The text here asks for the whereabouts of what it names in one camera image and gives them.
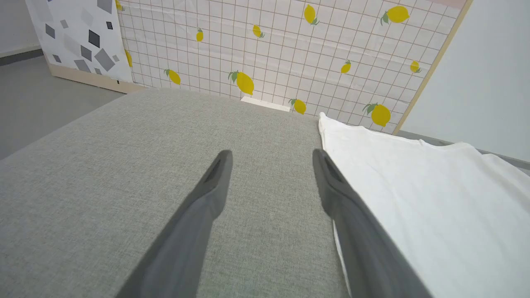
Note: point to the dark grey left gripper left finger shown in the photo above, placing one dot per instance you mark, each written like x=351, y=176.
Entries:
x=186, y=240

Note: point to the lemon print grid panel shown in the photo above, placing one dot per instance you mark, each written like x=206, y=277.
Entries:
x=281, y=54

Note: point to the plain white panel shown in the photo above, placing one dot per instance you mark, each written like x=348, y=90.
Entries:
x=476, y=74

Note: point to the white garment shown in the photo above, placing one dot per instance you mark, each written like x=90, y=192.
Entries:
x=439, y=207

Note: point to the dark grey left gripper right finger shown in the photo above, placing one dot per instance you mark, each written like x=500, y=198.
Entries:
x=364, y=248

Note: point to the grey terrazzo print panel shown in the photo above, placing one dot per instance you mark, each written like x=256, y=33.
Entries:
x=78, y=41

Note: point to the small white block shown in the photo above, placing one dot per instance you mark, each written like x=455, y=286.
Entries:
x=265, y=104

